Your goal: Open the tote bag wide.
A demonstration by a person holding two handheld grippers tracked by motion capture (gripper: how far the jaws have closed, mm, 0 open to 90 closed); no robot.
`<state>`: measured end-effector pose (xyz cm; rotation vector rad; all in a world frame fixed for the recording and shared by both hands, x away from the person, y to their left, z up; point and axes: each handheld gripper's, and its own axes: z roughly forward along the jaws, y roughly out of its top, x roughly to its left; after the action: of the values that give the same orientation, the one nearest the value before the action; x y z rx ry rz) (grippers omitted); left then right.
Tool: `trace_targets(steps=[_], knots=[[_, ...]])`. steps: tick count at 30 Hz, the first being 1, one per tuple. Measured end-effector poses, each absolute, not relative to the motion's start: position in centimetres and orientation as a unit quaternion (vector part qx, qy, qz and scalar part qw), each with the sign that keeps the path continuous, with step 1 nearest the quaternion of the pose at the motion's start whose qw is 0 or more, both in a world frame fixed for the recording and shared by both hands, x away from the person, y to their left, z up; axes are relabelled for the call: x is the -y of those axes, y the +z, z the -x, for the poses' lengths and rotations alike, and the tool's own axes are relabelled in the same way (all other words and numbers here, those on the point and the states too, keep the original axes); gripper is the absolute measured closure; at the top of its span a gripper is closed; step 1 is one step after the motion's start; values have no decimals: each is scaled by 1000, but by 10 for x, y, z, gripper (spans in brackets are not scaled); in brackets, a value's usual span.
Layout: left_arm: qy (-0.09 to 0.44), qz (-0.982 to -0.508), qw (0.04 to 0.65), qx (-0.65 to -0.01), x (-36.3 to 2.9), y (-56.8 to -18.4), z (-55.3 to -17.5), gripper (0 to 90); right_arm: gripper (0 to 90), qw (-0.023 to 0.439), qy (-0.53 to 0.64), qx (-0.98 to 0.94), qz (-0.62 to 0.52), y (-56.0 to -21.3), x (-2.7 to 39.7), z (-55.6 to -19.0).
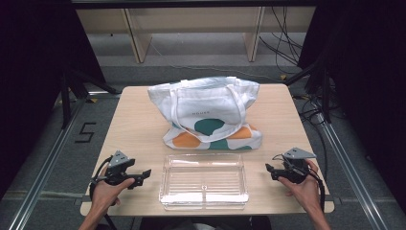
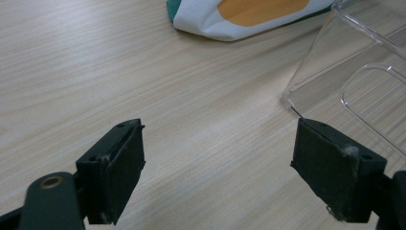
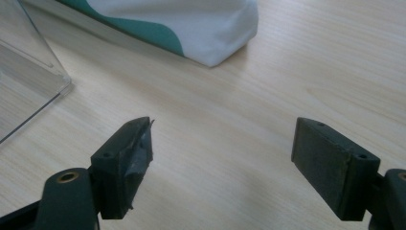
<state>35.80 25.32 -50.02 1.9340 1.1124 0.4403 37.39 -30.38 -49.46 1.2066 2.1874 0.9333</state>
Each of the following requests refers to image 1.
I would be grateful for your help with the light wooden desk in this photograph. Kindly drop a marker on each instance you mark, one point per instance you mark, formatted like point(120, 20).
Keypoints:
point(191, 19)

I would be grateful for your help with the aluminium floor rail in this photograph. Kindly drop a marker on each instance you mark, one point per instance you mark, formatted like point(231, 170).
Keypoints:
point(351, 172)
point(41, 172)

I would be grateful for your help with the clear plastic tray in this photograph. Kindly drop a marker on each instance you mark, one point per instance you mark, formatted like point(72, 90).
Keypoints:
point(204, 182)

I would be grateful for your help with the yellow tape piece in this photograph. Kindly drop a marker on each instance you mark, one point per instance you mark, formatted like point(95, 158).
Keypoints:
point(283, 77)
point(92, 100)

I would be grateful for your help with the white tote bag coloured patches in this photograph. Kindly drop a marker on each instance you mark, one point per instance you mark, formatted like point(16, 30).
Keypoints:
point(207, 105)

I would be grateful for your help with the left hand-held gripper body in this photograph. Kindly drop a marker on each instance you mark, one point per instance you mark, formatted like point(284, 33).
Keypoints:
point(116, 172)

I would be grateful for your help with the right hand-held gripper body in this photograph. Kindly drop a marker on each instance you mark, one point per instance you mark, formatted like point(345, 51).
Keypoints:
point(295, 169)

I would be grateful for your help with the person's left hand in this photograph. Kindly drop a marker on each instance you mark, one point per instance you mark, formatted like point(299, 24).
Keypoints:
point(105, 196)

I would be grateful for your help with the black metal stand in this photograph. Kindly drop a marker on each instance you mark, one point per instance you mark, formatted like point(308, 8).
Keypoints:
point(325, 96)
point(66, 102)

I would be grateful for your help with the dark curtain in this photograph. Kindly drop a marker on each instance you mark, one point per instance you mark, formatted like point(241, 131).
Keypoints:
point(367, 80)
point(32, 80)

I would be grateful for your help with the person's right hand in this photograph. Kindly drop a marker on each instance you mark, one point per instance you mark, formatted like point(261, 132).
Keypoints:
point(306, 193)

